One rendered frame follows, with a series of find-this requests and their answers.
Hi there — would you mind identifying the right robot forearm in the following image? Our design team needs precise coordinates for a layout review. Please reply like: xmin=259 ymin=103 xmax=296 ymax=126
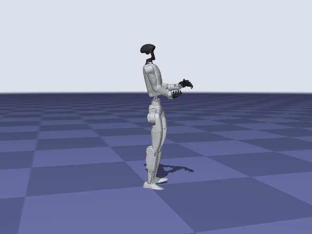
xmin=156 ymin=85 xmax=173 ymax=99

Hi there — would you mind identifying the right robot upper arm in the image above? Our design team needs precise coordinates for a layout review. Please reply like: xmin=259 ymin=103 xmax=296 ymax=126
xmin=144 ymin=65 xmax=158 ymax=92

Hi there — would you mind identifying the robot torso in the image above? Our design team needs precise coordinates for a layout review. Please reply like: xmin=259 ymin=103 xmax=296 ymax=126
xmin=143 ymin=62 xmax=162 ymax=116

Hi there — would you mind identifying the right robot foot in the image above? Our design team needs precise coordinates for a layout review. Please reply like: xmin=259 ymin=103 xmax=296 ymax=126
xmin=143 ymin=181 xmax=164 ymax=190

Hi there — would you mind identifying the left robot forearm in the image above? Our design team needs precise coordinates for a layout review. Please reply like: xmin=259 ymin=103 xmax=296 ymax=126
xmin=167 ymin=83 xmax=183 ymax=91

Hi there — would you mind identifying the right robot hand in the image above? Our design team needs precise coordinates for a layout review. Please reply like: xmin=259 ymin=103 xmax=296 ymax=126
xmin=172 ymin=90 xmax=182 ymax=99

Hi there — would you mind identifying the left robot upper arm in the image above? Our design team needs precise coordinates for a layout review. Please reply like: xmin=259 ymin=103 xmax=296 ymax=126
xmin=161 ymin=79 xmax=168 ymax=90

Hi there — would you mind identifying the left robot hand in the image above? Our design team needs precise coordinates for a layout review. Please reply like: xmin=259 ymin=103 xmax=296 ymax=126
xmin=179 ymin=79 xmax=193 ymax=89

